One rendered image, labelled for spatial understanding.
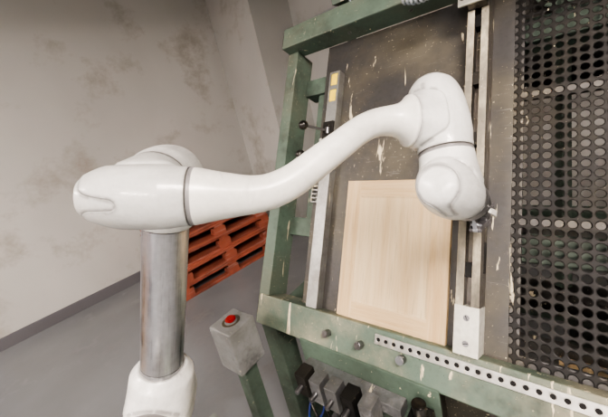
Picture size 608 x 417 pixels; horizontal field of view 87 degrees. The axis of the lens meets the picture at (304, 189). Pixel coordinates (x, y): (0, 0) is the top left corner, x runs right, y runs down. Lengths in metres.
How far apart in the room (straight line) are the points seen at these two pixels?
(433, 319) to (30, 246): 3.88
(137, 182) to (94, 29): 4.02
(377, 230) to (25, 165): 3.67
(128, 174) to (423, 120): 0.51
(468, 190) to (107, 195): 0.57
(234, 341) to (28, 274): 3.30
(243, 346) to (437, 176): 0.96
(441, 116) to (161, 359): 0.80
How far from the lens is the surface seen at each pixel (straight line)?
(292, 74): 1.57
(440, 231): 1.07
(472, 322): 1.00
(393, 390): 1.18
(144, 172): 0.56
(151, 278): 0.79
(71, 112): 4.27
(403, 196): 1.12
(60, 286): 4.39
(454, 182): 0.57
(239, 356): 1.30
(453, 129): 0.65
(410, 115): 0.64
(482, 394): 1.07
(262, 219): 3.84
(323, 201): 1.25
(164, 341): 0.88
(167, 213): 0.54
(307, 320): 1.29
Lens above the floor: 1.64
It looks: 15 degrees down
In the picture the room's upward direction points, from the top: 13 degrees counter-clockwise
